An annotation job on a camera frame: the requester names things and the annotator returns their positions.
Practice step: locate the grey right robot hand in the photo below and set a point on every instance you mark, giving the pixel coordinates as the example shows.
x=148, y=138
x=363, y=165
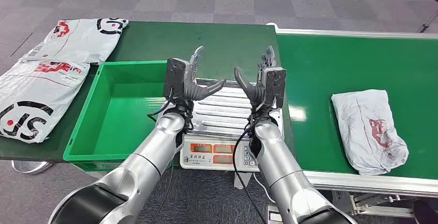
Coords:
x=255, y=94

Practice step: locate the grey parcel bag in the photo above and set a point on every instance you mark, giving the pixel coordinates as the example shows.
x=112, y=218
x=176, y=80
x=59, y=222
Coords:
x=366, y=130

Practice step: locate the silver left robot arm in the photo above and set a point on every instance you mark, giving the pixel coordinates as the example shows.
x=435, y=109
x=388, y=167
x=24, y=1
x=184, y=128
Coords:
x=143, y=157

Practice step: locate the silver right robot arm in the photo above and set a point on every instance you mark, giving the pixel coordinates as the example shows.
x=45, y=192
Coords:
x=284, y=167

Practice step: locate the green conveyor belt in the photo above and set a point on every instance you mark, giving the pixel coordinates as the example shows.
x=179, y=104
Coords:
x=325, y=65

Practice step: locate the steel weighing tray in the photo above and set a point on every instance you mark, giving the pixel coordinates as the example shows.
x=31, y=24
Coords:
x=222, y=113

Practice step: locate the dark green table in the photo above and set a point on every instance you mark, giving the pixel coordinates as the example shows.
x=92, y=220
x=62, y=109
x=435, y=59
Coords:
x=222, y=44

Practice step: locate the green plastic crate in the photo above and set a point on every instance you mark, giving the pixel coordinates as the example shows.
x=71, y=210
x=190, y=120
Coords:
x=113, y=123

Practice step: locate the black tripod leg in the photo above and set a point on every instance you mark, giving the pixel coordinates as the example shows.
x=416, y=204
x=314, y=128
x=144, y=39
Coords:
x=424, y=27

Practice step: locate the white courier bag black logo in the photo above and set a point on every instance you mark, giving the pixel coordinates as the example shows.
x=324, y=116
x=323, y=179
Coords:
x=78, y=41
x=34, y=92

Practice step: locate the round metal table foot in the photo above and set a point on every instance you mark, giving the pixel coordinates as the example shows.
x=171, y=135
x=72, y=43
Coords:
x=30, y=167

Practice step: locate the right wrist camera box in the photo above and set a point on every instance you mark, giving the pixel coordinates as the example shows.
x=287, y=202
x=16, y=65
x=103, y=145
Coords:
x=275, y=85

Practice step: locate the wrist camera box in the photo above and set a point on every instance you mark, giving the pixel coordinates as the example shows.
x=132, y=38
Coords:
x=275, y=85
x=174, y=79

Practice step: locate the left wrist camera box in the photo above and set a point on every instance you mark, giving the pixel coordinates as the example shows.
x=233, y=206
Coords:
x=174, y=79

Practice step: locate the grey support post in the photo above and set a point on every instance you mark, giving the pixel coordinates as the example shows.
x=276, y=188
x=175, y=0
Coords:
x=239, y=179

